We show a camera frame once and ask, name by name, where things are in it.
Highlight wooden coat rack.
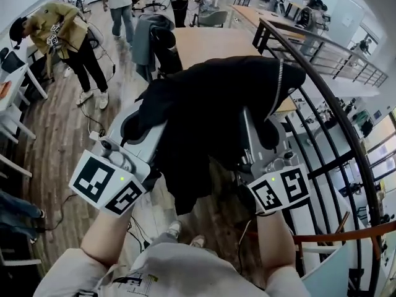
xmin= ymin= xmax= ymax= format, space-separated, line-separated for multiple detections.
xmin=292 ymin=210 xmax=396 ymax=261

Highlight black jacket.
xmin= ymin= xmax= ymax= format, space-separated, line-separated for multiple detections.
xmin=134 ymin=55 xmax=307 ymax=216

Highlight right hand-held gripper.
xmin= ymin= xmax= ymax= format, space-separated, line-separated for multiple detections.
xmin=238 ymin=105 xmax=311 ymax=215

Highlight person's grey trousers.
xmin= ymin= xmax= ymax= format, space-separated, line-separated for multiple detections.
xmin=151 ymin=232 xmax=217 ymax=256

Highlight black metal railing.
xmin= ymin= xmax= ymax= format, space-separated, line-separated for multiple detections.
xmin=252 ymin=17 xmax=389 ymax=290

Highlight grey armchair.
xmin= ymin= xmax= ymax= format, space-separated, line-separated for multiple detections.
xmin=193 ymin=9 xmax=229 ymax=28

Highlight person's left forearm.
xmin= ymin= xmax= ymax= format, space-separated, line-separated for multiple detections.
xmin=80 ymin=209 xmax=137 ymax=267

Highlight grey jacket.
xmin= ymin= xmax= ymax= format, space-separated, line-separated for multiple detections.
xmin=132 ymin=13 xmax=176 ymax=83

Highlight person's right shoe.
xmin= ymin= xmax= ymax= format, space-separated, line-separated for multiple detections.
xmin=189 ymin=234 xmax=207 ymax=249

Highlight light blue board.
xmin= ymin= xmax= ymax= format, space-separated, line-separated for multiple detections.
xmin=301 ymin=244 xmax=350 ymax=297

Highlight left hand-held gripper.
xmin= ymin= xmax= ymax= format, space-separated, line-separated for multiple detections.
xmin=68 ymin=103 xmax=169 ymax=218

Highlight person's right forearm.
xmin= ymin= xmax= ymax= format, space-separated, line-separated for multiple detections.
xmin=255 ymin=210 xmax=296 ymax=278

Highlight white desk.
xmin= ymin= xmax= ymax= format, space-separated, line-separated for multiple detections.
xmin=0 ymin=62 xmax=50 ymax=142

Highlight person's shoe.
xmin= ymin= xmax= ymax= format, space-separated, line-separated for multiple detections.
xmin=189 ymin=234 xmax=207 ymax=249
xmin=166 ymin=220 xmax=183 ymax=238

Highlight person's white T-shirt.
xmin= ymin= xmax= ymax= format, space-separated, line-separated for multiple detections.
xmin=32 ymin=243 xmax=310 ymax=297

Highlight person's left shoe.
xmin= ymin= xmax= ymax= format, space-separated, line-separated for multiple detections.
xmin=166 ymin=220 xmax=183 ymax=238

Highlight light wooden table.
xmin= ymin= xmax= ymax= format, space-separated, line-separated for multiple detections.
xmin=173 ymin=26 xmax=298 ymax=114

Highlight long wooden table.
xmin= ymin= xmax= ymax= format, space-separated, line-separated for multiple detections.
xmin=231 ymin=4 xmax=307 ymax=40

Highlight white power strip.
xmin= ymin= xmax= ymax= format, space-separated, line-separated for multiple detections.
xmin=89 ymin=129 xmax=108 ymax=142

